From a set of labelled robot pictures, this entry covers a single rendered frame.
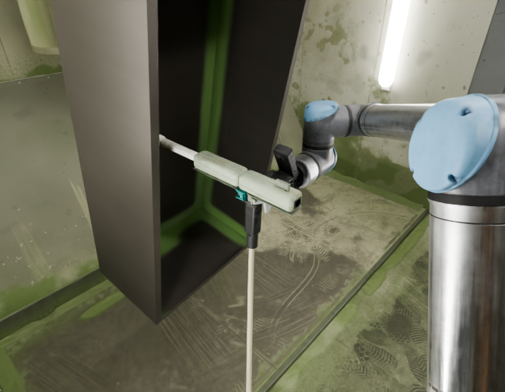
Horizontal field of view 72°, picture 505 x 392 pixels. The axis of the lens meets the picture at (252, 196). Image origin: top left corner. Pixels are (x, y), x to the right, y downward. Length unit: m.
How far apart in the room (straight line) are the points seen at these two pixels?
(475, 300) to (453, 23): 2.27
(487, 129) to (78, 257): 2.01
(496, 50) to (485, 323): 2.20
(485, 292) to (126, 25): 0.74
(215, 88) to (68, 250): 1.22
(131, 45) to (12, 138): 1.52
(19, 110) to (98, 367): 1.38
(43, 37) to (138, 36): 1.29
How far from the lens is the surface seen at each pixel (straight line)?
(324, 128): 0.99
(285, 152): 0.86
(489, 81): 2.65
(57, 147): 2.25
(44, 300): 2.17
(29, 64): 2.35
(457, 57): 2.67
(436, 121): 0.50
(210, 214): 1.83
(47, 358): 2.05
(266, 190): 0.77
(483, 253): 0.51
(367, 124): 0.98
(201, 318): 1.97
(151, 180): 0.92
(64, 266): 2.17
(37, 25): 2.03
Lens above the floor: 1.57
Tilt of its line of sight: 32 degrees down
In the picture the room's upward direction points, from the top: straight up
